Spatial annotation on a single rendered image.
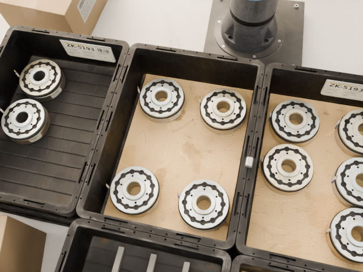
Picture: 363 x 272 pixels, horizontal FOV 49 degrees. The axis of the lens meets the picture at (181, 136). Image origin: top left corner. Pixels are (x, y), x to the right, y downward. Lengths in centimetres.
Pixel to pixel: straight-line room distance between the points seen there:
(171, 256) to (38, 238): 33
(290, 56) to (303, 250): 52
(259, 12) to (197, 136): 34
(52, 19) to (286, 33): 63
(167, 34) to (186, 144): 43
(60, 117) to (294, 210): 57
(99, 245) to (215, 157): 31
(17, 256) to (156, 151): 36
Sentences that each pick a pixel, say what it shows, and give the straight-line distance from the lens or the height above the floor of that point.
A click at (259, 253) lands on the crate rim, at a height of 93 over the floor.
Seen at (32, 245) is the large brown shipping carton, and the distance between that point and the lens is 97.
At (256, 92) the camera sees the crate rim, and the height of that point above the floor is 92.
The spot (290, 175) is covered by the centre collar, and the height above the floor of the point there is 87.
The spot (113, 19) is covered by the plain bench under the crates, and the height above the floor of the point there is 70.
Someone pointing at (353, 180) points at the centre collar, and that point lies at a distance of 85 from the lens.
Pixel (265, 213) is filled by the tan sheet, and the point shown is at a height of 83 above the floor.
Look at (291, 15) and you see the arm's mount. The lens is 120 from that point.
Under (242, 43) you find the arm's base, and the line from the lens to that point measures 107.
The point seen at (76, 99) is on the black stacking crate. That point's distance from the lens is 98.
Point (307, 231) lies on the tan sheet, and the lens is 84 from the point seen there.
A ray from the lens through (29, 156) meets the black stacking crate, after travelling 96.
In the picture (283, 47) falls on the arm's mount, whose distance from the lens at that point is 112.
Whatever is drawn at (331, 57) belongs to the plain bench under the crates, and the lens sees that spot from 119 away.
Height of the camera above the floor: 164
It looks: 66 degrees down
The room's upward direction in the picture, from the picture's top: 11 degrees counter-clockwise
